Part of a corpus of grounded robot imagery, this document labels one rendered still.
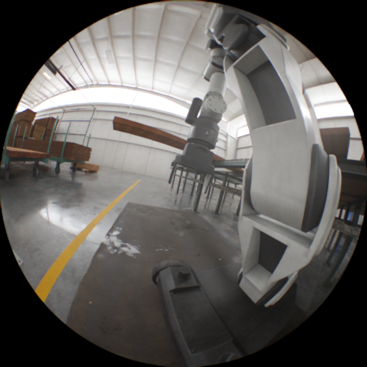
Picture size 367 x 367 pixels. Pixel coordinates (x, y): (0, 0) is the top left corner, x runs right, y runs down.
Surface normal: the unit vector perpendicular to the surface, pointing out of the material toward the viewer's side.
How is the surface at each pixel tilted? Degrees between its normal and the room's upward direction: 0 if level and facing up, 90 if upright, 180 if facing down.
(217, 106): 91
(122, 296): 0
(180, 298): 0
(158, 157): 87
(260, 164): 102
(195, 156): 91
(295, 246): 96
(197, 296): 0
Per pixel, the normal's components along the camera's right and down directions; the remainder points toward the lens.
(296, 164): -0.96, 0.01
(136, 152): 0.31, 0.09
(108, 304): 0.22, -0.97
